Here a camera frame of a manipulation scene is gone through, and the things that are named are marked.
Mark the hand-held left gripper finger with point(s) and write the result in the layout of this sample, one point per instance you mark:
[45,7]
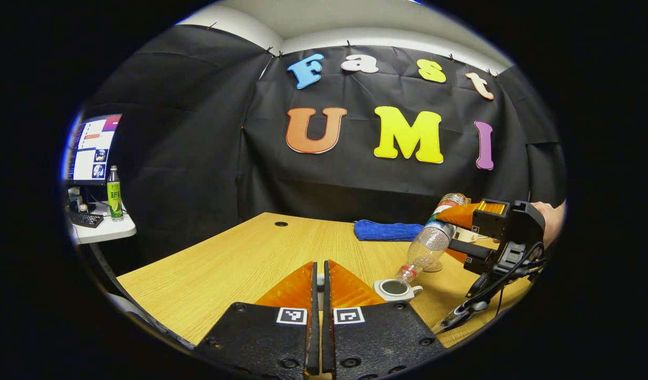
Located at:
[314,316]
[326,327]

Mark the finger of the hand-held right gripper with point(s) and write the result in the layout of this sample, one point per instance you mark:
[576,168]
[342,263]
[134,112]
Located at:
[490,219]
[472,249]

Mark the white teacup lid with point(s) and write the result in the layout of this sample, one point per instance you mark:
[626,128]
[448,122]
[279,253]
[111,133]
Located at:
[320,282]

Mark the clear plastic water bottle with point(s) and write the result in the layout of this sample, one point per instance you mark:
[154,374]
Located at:
[432,243]

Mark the round brown coaster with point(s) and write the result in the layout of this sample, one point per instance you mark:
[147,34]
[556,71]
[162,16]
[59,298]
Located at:
[436,268]

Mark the white painted teacup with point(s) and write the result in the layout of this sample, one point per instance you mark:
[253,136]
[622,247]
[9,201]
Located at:
[409,294]

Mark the green drink bottle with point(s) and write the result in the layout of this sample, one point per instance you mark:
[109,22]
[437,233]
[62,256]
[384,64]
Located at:
[114,198]

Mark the blue towel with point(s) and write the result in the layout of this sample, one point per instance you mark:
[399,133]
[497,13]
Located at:
[387,231]

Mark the black backdrop cloth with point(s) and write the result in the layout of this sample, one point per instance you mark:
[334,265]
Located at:
[197,158]

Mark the white side table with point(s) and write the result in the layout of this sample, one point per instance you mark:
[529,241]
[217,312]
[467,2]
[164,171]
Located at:
[113,232]

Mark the black keyboard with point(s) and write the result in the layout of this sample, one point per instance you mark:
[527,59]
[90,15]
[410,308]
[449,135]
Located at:
[86,219]

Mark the computer monitor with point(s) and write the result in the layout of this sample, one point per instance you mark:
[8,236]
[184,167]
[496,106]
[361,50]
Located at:
[94,150]

